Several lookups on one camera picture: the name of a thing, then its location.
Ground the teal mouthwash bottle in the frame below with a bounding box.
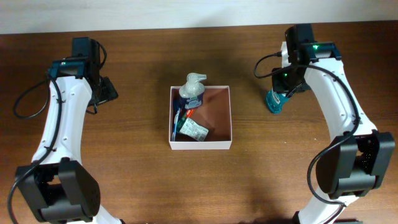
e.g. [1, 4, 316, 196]
[265, 89, 289, 114]

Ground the blue white toothbrush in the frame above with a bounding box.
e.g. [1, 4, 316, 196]
[171, 107, 181, 141]

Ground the pink cardboard box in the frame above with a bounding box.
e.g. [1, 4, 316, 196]
[168, 86, 233, 151]

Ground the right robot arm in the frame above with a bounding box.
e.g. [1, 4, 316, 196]
[266, 24, 395, 223]

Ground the white green soap packet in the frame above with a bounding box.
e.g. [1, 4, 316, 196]
[179, 118, 208, 142]

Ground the red green toothpaste tube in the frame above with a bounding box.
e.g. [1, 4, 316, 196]
[181, 108, 195, 119]

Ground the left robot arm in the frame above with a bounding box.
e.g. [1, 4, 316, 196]
[7, 37, 123, 223]

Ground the dark blue foam pump bottle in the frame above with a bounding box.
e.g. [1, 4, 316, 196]
[179, 73, 207, 110]

